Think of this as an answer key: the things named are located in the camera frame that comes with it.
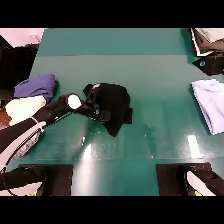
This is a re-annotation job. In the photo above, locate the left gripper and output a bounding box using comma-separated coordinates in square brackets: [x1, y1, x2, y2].
[81, 98, 112, 124]

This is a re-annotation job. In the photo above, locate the black garment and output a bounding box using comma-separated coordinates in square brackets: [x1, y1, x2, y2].
[82, 82, 134, 138]
[192, 51, 224, 77]

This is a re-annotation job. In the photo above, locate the purple garment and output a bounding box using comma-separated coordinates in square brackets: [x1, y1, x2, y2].
[13, 73, 57, 102]

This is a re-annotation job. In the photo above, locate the cream garment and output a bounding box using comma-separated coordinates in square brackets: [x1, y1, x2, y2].
[4, 95, 47, 127]

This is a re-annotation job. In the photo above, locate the lavender garment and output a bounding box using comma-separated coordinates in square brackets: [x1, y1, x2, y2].
[190, 78, 224, 136]

